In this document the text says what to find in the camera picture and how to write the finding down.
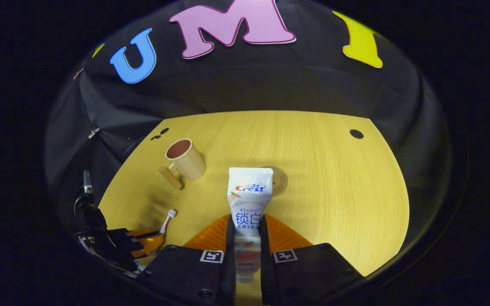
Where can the white toothpaste tube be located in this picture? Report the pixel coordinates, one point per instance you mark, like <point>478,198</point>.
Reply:
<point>249,199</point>

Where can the silver cloth clip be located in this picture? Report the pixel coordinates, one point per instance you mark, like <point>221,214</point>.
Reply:
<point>93,133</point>

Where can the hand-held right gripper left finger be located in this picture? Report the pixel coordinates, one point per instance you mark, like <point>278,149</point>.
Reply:
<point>230,272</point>

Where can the red cloth clip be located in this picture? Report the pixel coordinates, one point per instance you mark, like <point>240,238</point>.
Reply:
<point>78,73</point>

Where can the black backdrop cloth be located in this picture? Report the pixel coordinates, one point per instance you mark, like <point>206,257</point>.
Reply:
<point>270,85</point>

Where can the beige cup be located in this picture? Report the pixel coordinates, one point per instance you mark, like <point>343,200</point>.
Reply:
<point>189,163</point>

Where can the white toothbrush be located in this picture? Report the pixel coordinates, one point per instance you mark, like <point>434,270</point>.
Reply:
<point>167,220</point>

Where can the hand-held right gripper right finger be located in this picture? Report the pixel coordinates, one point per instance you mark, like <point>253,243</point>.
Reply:
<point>265,272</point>

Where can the wooden desktop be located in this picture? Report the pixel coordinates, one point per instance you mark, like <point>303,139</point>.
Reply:
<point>334,191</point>

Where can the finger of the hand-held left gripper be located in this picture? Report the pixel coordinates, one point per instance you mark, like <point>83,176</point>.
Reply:
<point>143,246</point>
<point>115,237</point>

